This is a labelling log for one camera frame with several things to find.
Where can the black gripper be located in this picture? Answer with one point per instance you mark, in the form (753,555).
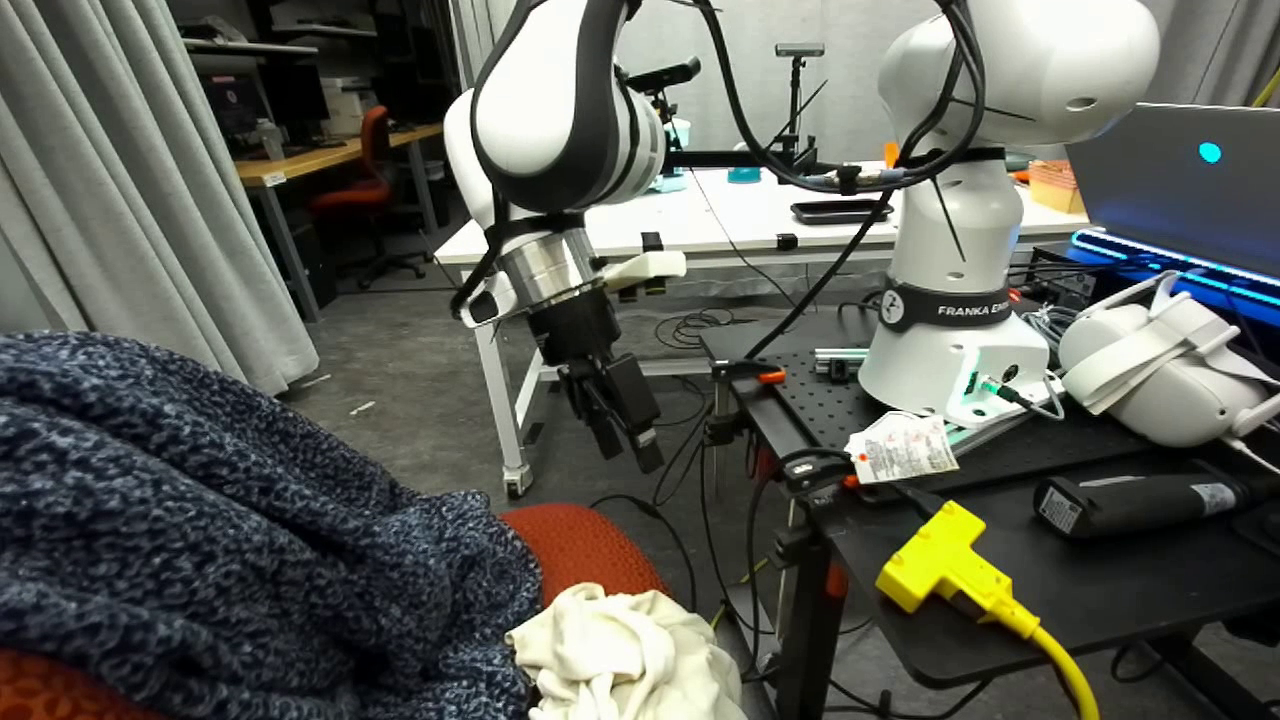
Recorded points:
(581,328)

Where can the cream white knit sweater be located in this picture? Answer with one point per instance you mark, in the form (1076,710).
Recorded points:
(624,659)

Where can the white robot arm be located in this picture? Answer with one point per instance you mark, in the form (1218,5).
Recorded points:
(559,129)

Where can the orange chair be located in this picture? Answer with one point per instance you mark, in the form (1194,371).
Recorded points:
(571,543)

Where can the white folding table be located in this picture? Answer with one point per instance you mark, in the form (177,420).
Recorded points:
(711,220)

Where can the white paper packet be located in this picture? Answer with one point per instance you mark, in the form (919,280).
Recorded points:
(900,447)

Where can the yellow plug block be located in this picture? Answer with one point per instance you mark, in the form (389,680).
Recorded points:
(940,562)

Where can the wooden desk in background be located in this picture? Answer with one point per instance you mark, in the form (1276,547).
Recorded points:
(268,176)

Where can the blue speckled knit blanket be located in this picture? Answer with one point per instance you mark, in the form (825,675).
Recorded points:
(210,555)

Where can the black handheld device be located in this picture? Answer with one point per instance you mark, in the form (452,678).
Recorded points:
(1142,500)

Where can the grey curtain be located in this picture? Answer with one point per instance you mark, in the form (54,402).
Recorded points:
(118,198)

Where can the white VR headset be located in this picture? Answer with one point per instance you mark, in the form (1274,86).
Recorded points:
(1162,360)

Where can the open laptop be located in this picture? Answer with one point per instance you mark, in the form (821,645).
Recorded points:
(1194,190)

